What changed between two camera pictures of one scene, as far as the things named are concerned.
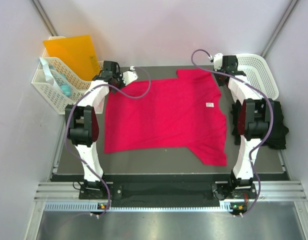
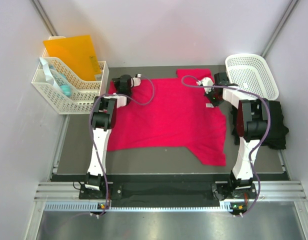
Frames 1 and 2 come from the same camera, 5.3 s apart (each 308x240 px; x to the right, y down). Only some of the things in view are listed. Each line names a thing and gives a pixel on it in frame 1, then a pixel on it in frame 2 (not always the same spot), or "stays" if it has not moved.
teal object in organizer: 66,89 stays
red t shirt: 182,115 stays
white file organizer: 73,83 stays
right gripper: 220,83 → 207,97
